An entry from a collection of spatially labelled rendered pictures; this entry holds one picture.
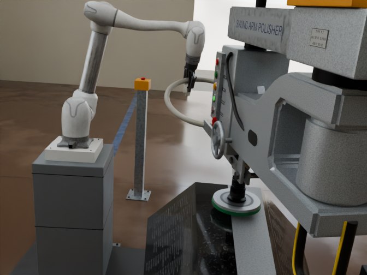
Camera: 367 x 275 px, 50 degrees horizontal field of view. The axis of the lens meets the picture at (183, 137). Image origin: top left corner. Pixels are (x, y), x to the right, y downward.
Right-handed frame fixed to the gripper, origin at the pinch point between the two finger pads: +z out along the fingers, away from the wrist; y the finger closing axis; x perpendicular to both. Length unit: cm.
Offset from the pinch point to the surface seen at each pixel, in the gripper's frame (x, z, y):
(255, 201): -12, -8, 97
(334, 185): -38, -75, 141
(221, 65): -24, -60, 65
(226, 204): -26, -9, 95
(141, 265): -41, 101, 52
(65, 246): -87, 73, 40
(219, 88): -25, -51, 68
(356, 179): -34, -77, 142
